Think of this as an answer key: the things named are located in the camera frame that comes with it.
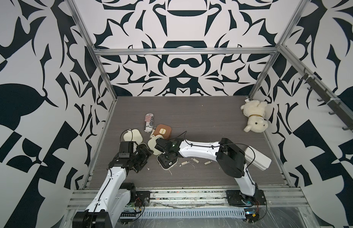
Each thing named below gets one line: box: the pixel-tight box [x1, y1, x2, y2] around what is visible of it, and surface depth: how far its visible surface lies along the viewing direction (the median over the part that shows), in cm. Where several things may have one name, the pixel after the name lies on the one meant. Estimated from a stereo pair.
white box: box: [244, 145, 272, 171], surface depth 85 cm
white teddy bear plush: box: [240, 99, 269, 133], surface depth 102 cm
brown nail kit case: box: [153, 123, 172, 141], surface depth 101 cm
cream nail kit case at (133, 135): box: [120, 128, 144, 146], surface depth 96 cm
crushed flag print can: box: [144, 112, 155, 133], surface depth 102 cm
